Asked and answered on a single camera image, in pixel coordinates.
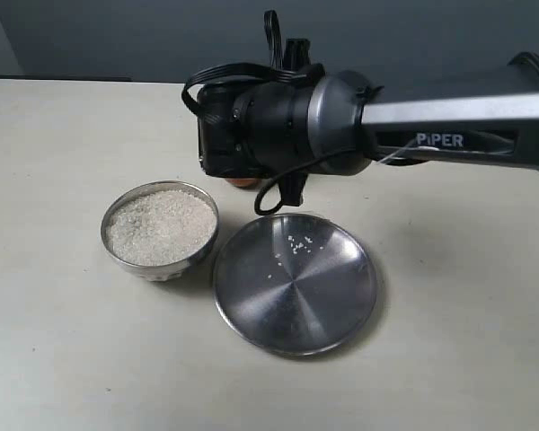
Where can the round steel plate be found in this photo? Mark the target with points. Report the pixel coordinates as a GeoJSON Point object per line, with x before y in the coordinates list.
{"type": "Point", "coordinates": [295, 284]}

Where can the steel bowl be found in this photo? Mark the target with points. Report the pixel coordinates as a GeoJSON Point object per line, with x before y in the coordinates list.
{"type": "Point", "coordinates": [165, 272]}

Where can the brown wooden cup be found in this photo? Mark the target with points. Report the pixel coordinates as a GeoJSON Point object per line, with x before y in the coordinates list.
{"type": "Point", "coordinates": [244, 183]}

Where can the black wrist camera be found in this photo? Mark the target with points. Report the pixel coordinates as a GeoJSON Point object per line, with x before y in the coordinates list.
{"type": "Point", "coordinates": [296, 55]}

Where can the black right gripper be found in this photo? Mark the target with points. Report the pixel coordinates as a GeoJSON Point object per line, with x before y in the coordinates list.
{"type": "Point", "coordinates": [223, 151]}

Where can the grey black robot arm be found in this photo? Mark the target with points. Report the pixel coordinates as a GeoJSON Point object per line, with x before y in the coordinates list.
{"type": "Point", "coordinates": [256, 122]}

